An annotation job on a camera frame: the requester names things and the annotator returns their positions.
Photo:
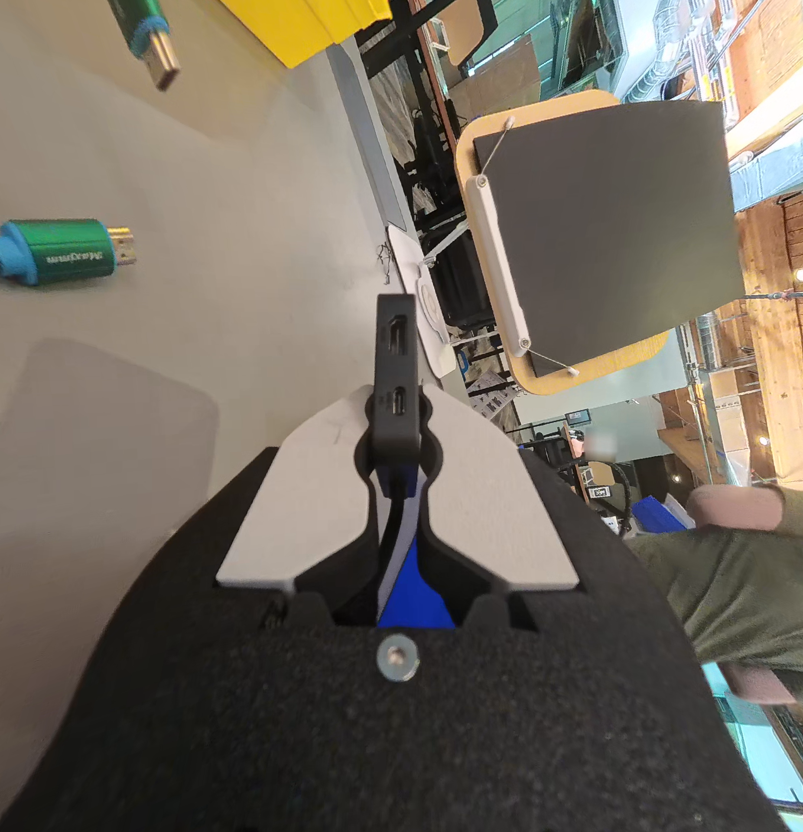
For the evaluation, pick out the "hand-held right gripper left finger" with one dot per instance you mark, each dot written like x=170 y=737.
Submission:
x=297 y=513

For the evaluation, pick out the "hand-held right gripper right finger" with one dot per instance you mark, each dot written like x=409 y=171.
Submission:
x=499 y=513

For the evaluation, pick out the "black hub adapter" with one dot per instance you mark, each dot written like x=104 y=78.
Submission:
x=396 y=364

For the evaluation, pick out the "yellow plastic bin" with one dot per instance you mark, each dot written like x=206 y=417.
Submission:
x=291 y=26

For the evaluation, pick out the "grey desk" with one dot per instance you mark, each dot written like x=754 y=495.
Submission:
x=213 y=195

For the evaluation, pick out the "printed paper sheet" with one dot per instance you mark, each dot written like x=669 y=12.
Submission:
x=492 y=396

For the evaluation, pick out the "wood-framed black panel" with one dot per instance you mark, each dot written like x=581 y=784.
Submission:
x=603 y=227

